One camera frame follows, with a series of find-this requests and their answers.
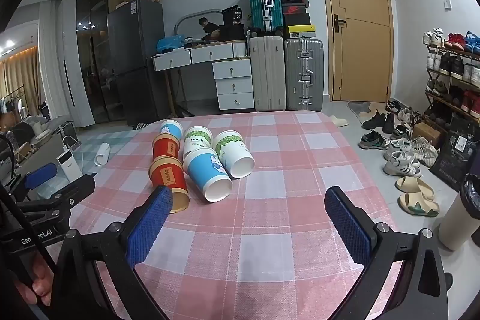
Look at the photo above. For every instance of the grey door mat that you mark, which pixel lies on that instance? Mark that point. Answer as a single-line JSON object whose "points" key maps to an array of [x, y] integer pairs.
{"points": [[365, 108]]}

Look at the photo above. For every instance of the black bin bag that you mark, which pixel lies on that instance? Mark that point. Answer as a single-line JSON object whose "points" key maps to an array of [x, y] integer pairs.
{"points": [[471, 194]]}

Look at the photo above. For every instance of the rows of assorted shoes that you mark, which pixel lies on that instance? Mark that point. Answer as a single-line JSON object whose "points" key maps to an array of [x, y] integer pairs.
{"points": [[455, 67]]}

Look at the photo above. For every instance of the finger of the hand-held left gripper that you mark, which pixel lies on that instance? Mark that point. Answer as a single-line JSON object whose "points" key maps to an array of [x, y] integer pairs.
{"points": [[39, 175], [71, 190]]}

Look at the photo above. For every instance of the black printed bag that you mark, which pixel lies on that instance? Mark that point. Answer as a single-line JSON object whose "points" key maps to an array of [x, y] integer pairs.
{"points": [[232, 16]]}

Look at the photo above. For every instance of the white trash bin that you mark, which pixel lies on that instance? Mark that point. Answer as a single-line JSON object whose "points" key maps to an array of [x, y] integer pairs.
{"points": [[455, 226]]}

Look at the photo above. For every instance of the white desk with drawers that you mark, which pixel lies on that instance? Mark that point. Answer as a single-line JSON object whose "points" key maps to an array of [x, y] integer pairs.
{"points": [[232, 80]]}

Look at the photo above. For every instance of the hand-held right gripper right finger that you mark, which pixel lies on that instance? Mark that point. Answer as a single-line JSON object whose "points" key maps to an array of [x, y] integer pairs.
{"points": [[348, 226]]}

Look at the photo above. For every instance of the blue plastic bag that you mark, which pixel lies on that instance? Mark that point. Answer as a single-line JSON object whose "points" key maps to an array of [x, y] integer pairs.
{"points": [[170, 42]]}

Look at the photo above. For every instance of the teal suitcase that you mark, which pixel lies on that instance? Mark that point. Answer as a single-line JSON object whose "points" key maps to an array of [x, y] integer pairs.
{"points": [[262, 1]]}

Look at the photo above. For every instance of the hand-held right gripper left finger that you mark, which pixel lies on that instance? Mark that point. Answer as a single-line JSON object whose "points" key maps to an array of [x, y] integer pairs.
{"points": [[150, 226]]}

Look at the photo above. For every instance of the yellow shoe box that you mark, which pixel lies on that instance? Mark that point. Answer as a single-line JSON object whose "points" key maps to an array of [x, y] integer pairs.
{"points": [[302, 30]]}

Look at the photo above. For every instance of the large black bag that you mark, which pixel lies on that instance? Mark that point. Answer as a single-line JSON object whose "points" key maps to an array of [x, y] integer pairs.
{"points": [[455, 151]]}

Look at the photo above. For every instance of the beige slipper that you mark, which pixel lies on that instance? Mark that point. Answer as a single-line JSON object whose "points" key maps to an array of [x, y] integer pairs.
{"points": [[414, 187], [418, 205]]}

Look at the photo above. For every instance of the white power bank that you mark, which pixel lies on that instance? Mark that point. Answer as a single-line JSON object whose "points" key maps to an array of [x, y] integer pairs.
{"points": [[69, 166]]}

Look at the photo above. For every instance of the pink checked tablecloth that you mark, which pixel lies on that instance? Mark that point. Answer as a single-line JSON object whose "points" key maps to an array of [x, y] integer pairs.
{"points": [[270, 170]]}

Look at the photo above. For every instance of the white wall switch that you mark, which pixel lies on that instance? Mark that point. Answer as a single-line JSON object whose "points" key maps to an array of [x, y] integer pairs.
{"points": [[448, 4]]}

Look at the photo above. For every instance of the silver suitcase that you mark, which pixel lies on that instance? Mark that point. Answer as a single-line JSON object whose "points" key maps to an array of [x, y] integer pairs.
{"points": [[303, 72]]}

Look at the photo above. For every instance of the white green paper cup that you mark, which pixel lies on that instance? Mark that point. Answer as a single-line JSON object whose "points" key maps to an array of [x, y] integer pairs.
{"points": [[197, 140], [230, 151]]}

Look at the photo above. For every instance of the dark grey fridge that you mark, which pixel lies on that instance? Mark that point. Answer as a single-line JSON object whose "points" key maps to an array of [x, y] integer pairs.
{"points": [[135, 61]]}

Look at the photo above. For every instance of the pile of sneakers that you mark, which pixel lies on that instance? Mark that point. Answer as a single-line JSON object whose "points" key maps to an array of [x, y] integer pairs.
{"points": [[401, 151]]}

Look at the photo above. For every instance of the small cardboard box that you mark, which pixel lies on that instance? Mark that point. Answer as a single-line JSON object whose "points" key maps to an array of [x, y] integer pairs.
{"points": [[426, 134]]}

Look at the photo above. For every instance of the beige suitcase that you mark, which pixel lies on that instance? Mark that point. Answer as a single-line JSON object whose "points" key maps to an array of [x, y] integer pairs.
{"points": [[267, 72]]}

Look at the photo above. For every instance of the beige curtain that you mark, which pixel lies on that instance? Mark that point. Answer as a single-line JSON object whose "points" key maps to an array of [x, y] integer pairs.
{"points": [[20, 80]]}

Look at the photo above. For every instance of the shoe rack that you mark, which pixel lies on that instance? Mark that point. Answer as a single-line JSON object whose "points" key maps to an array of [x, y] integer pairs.
{"points": [[431, 95]]}

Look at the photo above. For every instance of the red black shoe box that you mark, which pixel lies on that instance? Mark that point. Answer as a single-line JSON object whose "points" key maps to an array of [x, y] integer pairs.
{"points": [[296, 9]]}

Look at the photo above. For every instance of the white slipper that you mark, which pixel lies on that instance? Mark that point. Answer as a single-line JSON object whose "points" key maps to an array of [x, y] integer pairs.
{"points": [[102, 154], [339, 120]]}

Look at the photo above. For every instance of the red paper cup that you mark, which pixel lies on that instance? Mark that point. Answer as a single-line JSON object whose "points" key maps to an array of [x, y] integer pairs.
{"points": [[165, 147], [167, 175]]}

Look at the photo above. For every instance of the blue paper cup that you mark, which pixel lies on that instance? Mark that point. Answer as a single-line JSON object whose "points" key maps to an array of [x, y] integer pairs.
{"points": [[204, 170], [170, 128]]}

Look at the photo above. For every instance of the person's left hand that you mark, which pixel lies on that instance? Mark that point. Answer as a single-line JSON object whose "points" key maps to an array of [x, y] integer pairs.
{"points": [[43, 284]]}

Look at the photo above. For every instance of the dark glass cabinet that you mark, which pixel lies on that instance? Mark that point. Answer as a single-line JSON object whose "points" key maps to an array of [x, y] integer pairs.
{"points": [[95, 42]]}

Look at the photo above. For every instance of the wooden door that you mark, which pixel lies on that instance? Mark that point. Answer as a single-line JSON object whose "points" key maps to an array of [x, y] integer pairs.
{"points": [[360, 24]]}

